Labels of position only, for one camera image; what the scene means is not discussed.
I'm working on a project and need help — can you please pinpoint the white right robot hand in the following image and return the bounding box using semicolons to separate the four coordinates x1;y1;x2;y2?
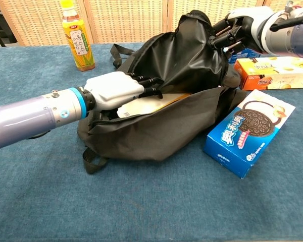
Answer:
208;6;275;55

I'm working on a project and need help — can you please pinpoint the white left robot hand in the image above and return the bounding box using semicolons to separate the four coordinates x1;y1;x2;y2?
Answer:
83;71;165;122

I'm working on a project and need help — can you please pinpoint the pale yellow packet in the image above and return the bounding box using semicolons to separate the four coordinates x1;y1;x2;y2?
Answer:
117;92;192;118

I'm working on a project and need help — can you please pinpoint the black fabric backpack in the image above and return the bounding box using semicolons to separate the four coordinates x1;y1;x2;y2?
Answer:
77;10;245;174

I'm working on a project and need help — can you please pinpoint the slim blue Oreo box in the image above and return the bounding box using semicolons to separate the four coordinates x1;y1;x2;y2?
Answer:
228;47;263;64

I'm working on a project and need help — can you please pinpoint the orange biscuit stick box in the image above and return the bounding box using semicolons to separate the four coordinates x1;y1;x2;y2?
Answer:
233;56;303;91

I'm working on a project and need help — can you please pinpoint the yellow corn tea bottle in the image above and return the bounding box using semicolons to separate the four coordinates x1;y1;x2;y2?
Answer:
60;0;95;72

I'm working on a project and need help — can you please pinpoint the wicker folding screen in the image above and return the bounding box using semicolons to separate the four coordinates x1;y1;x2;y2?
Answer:
0;0;303;47

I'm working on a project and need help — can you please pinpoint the large blue Oreo box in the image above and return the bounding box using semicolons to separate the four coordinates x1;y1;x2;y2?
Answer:
202;88;296;179

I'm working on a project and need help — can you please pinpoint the blue tablecloth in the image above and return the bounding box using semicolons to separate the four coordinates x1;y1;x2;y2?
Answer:
0;38;303;242

